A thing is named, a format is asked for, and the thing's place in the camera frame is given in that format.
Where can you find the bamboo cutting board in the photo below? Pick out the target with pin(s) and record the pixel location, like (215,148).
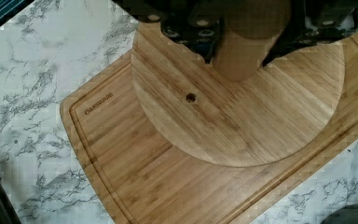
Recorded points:
(141,178)

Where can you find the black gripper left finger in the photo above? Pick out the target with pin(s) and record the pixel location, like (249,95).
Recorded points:
(196,24)

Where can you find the round bamboo container lid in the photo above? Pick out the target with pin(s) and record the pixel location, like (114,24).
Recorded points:
(236,111)

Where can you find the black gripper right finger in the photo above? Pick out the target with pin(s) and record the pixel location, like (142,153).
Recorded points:
(314,22)

